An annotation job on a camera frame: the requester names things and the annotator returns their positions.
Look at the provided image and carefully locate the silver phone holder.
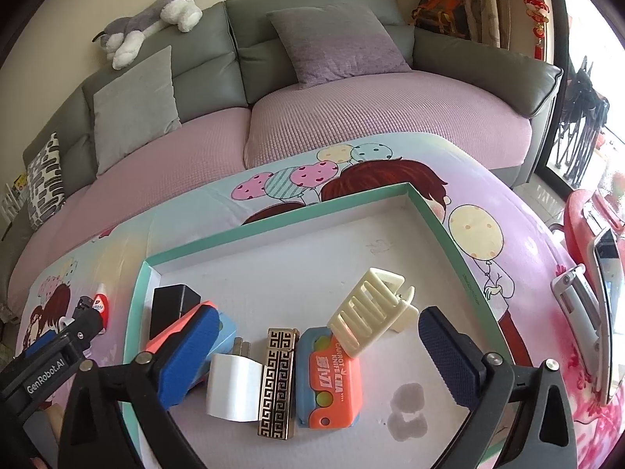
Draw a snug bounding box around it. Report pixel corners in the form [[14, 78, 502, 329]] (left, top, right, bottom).
[[551, 264, 609, 382]]

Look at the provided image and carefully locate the purple pillow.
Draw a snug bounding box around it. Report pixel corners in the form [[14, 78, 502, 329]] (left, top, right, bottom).
[[266, 2, 413, 90]]

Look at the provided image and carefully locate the white lattice rack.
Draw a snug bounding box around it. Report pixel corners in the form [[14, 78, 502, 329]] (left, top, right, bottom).
[[0, 173, 27, 235]]

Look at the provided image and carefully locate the printed blanket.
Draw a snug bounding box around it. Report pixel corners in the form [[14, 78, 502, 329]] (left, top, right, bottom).
[[10, 134, 625, 469]]

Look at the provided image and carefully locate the black white patterned pillow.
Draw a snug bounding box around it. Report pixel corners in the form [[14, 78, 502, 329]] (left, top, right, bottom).
[[25, 132, 66, 231]]

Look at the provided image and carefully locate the grey pillow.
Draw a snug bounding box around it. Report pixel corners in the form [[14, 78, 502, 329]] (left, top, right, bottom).
[[93, 45, 182, 177]]

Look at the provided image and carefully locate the red hanging decoration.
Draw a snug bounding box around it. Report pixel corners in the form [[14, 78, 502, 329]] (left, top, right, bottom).
[[516, 0, 550, 62]]

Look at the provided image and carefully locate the grey sofa with pink cover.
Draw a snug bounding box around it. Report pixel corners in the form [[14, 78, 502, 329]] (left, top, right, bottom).
[[0, 0, 563, 313]]

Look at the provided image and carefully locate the gold patterned lighter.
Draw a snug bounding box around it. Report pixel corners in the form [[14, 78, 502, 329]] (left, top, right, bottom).
[[257, 327, 300, 440]]

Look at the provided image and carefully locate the cream plastic hair clip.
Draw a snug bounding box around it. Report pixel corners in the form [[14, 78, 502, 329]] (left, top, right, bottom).
[[326, 268, 420, 357]]

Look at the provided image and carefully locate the grey white plush dog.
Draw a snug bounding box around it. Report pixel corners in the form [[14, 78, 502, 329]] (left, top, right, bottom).
[[93, 0, 203, 70]]

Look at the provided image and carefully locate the teal cardboard box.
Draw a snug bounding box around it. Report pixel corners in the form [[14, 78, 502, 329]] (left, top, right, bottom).
[[123, 182, 511, 469]]

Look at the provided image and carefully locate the blue toy knife orange label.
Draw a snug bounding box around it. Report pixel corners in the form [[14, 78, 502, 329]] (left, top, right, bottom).
[[295, 326, 364, 431]]

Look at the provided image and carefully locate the red stool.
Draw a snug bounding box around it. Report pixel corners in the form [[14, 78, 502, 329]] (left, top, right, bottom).
[[549, 188, 625, 274]]

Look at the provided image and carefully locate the black wall charger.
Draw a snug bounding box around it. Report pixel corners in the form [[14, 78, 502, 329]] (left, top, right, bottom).
[[149, 283, 202, 340]]

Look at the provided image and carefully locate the white wall charger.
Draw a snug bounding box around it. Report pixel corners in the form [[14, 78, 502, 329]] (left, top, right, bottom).
[[205, 336, 262, 423]]

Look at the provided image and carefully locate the patterned curtain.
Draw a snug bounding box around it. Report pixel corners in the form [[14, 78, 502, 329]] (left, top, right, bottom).
[[456, 0, 518, 50]]

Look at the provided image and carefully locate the orange bag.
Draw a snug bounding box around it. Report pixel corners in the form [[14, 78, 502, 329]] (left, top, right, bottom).
[[410, 0, 472, 40]]

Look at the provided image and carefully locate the white red glue tube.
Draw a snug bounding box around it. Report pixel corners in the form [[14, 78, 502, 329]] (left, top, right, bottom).
[[93, 283, 114, 335]]

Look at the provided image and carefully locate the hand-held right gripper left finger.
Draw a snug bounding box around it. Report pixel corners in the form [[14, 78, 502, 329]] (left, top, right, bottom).
[[57, 303, 223, 469]]

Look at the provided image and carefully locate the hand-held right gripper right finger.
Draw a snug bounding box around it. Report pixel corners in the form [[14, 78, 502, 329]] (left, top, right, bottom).
[[418, 305, 579, 469]]

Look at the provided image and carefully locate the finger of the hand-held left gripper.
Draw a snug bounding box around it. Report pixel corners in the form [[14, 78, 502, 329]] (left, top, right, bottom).
[[68, 309, 106, 347], [20, 329, 58, 360]]

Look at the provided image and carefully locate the black drying rack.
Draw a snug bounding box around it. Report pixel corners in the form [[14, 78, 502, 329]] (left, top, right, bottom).
[[557, 56, 611, 186]]

